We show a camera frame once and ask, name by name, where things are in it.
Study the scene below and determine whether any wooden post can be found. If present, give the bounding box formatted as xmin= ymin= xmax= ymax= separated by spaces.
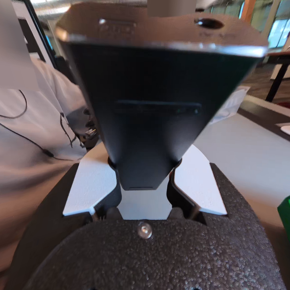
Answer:
xmin=240 ymin=0 xmax=257 ymax=21

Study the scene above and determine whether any brown-top desk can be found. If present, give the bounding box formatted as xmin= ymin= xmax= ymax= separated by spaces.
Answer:
xmin=265 ymin=51 xmax=290 ymax=103

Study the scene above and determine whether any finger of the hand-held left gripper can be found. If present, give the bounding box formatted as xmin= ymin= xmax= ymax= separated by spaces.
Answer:
xmin=78 ymin=135 xmax=100 ymax=150
xmin=66 ymin=108 xmax=97 ymax=135

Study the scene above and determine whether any clear plastic storage box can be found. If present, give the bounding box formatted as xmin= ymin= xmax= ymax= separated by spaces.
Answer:
xmin=210 ymin=86 xmax=250 ymax=124

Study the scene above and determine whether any green plastic bin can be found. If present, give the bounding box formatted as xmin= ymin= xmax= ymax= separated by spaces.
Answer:
xmin=277 ymin=196 xmax=290 ymax=230

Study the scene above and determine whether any black-and-white marker board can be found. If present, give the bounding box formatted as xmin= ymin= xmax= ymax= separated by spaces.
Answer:
xmin=12 ymin=0 xmax=58 ymax=68

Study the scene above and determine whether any black multi-port usb hub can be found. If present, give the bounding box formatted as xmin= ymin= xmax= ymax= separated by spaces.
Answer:
xmin=54 ymin=2 xmax=270 ymax=191

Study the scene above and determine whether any black desk mat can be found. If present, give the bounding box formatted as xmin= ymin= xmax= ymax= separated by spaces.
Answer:
xmin=237 ymin=106 xmax=290 ymax=137

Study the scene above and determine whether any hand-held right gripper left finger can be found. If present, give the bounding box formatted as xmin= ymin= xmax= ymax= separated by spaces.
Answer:
xmin=63 ymin=145 xmax=123 ymax=222

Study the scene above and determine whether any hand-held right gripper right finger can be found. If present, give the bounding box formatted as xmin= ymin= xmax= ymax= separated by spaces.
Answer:
xmin=167 ymin=145 xmax=228 ymax=222

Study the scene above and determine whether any person in white hoodie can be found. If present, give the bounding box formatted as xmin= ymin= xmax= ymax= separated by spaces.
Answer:
xmin=0 ymin=57 xmax=102 ymax=272

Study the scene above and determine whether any thin black earphone wire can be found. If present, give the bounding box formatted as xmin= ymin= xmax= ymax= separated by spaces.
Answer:
xmin=0 ymin=89 xmax=78 ymax=162

